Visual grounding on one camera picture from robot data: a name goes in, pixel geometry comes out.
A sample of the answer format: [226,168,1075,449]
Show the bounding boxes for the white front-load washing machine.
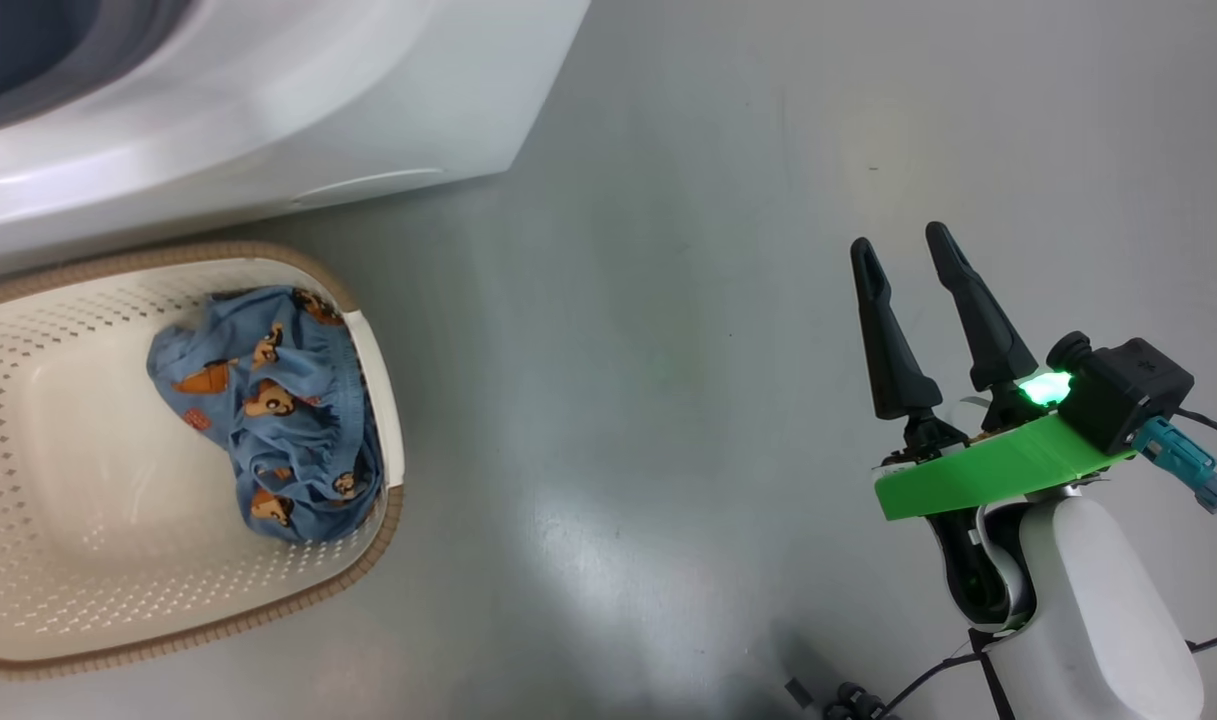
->
[0,0,591,281]

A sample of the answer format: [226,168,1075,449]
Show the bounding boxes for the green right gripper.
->
[850,222,1139,633]

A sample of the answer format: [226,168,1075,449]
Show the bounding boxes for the thin black cable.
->
[818,625,1217,720]
[1173,405,1217,448]

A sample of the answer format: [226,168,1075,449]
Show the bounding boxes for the blue printed elastic-waist pants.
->
[147,286,385,544]

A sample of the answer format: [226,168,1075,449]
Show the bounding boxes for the teal cable connector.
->
[1133,416,1217,513]

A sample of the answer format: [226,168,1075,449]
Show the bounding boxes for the round white filter cover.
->
[288,168,447,209]

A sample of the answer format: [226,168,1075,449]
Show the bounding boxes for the cream perforated laundry basket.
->
[0,241,406,681]

